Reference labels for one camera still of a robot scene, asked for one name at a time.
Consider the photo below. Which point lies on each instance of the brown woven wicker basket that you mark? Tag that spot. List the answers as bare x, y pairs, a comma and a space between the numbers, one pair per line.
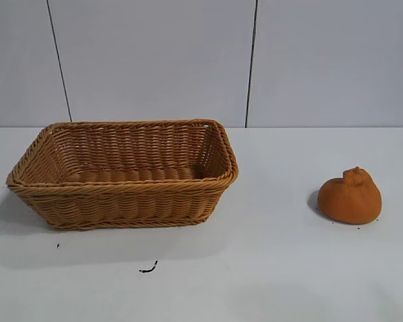
121, 198

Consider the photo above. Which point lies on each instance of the orange soft toy fruit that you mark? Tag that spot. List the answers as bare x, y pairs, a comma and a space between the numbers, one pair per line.
347, 201

